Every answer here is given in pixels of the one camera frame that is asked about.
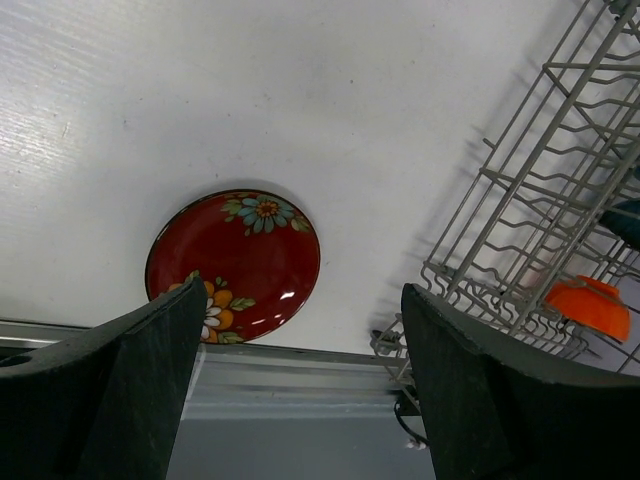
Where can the dark teal floral bowl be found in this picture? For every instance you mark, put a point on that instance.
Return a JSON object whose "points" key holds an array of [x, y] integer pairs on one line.
{"points": [[623, 220]]}

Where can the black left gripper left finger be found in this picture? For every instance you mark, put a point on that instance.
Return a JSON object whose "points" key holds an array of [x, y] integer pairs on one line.
{"points": [[37, 444]]}

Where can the aluminium frame rail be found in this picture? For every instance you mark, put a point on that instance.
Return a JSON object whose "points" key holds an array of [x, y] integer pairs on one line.
{"points": [[250, 370]]}

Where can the orange bowl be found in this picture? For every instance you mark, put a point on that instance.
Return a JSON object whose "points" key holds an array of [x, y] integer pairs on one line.
{"points": [[593, 304]]}

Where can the grey wire dish rack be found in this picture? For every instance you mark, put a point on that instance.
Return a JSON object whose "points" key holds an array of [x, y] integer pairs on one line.
{"points": [[530, 214]]}

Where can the red floral plate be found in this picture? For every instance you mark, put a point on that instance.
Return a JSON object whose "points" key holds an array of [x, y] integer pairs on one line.
{"points": [[256, 252]]}

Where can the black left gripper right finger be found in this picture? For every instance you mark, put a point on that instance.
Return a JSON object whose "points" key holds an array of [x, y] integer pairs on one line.
{"points": [[494, 407]]}

